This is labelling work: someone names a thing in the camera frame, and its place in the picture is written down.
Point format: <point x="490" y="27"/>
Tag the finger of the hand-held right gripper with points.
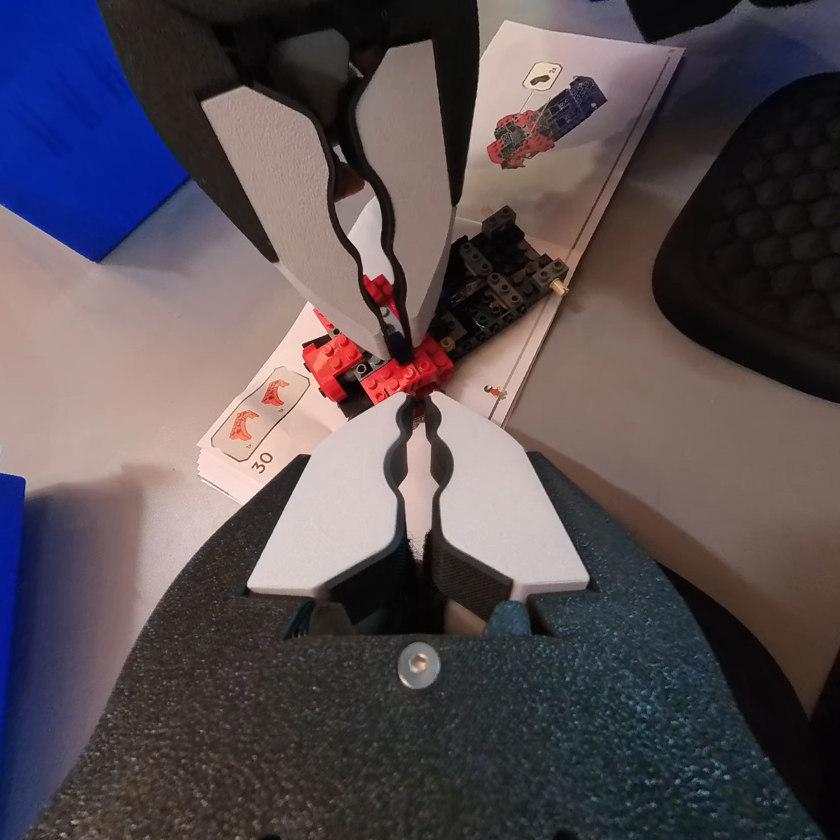
<point x="282" y="184"/>
<point x="413" y="164"/>

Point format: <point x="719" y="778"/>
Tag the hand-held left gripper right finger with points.
<point x="512" y="518"/>

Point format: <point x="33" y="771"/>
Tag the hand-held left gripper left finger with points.
<point x="328" y="518"/>

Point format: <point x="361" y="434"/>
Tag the black and red lego model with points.
<point x="499" y="282"/>

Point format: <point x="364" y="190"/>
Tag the white lego instruction booklet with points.
<point x="590" y="170"/>

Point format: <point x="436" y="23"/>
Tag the blue storage bin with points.
<point x="65" y="131"/>
<point x="10" y="590"/>

